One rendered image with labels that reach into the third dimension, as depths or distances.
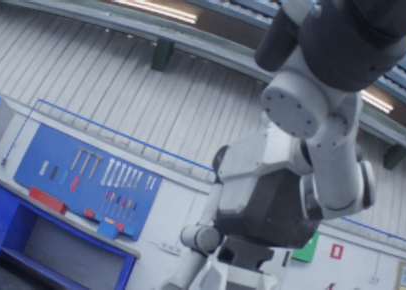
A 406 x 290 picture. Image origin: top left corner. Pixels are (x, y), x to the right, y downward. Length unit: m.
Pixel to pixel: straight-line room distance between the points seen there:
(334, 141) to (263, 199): 0.43
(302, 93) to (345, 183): 0.18
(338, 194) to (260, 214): 0.37
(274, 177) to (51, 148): 3.60
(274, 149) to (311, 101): 0.52
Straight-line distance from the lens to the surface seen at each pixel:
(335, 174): 0.42
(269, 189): 0.79
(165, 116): 4.30
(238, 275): 0.75
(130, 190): 3.83
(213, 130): 4.29
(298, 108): 0.30
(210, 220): 1.03
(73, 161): 4.03
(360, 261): 4.71
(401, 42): 0.27
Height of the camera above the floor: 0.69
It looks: 25 degrees up
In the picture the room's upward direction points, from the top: 22 degrees clockwise
